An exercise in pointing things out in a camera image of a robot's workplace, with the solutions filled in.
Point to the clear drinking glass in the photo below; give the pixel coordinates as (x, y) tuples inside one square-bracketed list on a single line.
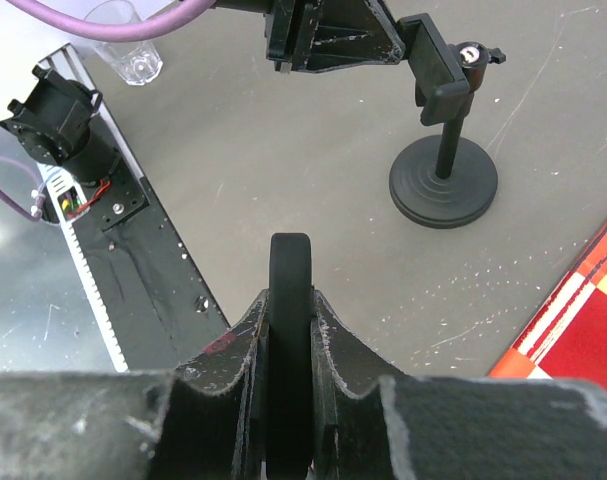
[(136, 63)]

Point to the black smartphone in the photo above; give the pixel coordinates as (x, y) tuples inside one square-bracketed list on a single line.
[(290, 418)]

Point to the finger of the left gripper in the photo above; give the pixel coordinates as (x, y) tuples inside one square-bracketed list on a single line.
[(344, 34)]

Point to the patterned orange placemat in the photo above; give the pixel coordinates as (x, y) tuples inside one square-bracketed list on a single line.
[(567, 337)]

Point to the black phone stand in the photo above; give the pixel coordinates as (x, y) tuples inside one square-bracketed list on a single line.
[(444, 181)]

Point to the grey slotted cable duct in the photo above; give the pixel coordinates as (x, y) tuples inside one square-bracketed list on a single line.
[(57, 182)]

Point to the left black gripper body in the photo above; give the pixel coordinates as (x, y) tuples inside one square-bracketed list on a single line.
[(282, 25)]

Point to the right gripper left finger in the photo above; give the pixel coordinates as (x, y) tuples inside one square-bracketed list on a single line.
[(210, 413)]

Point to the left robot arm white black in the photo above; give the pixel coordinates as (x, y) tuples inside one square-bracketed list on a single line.
[(50, 115)]

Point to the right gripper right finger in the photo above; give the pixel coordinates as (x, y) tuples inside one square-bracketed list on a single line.
[(361, 405)]

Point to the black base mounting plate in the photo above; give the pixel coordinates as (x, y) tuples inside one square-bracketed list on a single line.
[(160, 310)]

